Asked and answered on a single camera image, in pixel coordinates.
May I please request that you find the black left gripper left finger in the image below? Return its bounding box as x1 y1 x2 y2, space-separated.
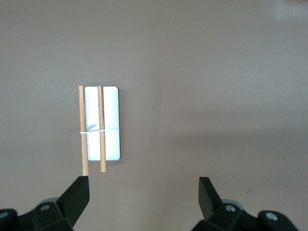
0 175 90 231

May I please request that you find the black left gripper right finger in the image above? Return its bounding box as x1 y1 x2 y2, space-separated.
190 177 299 231

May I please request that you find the wooden towel rack rod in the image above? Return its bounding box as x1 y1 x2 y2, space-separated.
78 85 90 176
97 85 107 173

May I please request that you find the white towel rack base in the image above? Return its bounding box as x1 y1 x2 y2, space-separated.
84 86 121 161

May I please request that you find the white wire rod bracket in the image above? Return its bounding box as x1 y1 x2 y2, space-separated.
79 123 106 134

